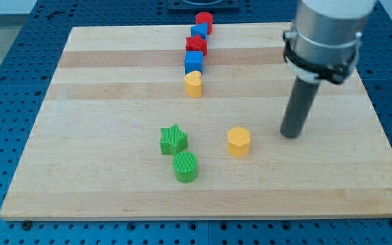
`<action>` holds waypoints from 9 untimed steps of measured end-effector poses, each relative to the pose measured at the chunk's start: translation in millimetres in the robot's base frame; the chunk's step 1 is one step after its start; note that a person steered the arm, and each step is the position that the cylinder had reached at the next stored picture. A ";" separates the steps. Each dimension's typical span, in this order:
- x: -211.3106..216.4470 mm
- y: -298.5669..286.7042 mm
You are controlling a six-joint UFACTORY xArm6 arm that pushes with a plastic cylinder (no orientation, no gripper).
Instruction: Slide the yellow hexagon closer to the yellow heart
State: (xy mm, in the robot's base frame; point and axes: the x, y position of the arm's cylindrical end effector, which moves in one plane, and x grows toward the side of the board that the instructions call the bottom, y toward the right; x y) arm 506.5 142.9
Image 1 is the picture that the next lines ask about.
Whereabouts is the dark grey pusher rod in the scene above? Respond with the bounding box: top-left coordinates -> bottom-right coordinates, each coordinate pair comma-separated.
280,77 -> 320,138

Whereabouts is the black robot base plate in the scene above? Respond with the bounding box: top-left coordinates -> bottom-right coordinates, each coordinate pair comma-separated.
166,0 -> 240,12

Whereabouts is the green star block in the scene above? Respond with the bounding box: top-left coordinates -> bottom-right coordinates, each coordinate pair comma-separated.
159,124 -> 188,156

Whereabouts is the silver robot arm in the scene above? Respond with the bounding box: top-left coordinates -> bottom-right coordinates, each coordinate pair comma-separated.
280,0 -> 376,138

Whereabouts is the blue triangle block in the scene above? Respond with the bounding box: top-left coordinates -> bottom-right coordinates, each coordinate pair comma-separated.
191,22 -> 208,40

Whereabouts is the red cylinder block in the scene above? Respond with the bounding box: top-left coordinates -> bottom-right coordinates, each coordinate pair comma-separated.
195,12 -> 214,35

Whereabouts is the yellow hexagon block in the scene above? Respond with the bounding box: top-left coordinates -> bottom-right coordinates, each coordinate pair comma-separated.
227,127 -> 251,157

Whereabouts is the wooden board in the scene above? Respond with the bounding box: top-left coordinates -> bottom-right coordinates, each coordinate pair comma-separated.
0,22 -> 392,221

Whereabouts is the blue cube block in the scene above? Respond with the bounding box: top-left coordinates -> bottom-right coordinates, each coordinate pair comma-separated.
184,51 -> 203,74

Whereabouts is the green cylinder block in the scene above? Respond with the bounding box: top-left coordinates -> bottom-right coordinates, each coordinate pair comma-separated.
173,151 -> 198,183

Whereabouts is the yellow heart block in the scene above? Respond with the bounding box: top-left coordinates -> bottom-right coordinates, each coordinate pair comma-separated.
184,70 -> 202,98

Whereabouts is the red star block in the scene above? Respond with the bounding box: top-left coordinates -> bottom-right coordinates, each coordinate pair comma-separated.
185,35 -> 208,56

